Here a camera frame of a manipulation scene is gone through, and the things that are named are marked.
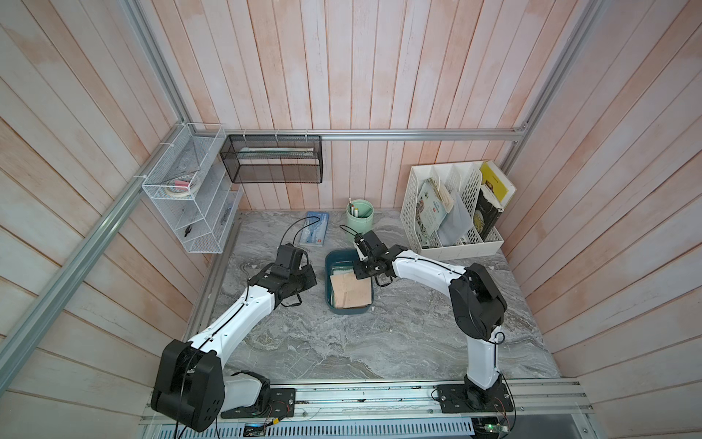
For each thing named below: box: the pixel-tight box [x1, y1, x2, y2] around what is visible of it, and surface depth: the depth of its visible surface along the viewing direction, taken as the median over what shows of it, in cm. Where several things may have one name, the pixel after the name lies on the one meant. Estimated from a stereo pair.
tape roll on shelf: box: [165, 177, 192, 198], surface depth 75 cm
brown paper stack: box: [329, 272, 373, 310], surface depth 92 cm
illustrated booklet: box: [415, 178, 448, 237], surface depth 103 cm
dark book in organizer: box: [473, 183, 504, 242], surface depth 99 cm
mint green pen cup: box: [345, 199, 375, 235], surface depth 105 cm
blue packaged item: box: [298, 211, 330, 247], surface depth 113 cm
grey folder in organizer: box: [436, 189, 473, 247], surface depth 100 cm
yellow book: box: [479, 160, 517, 208], surface depth 97 cm
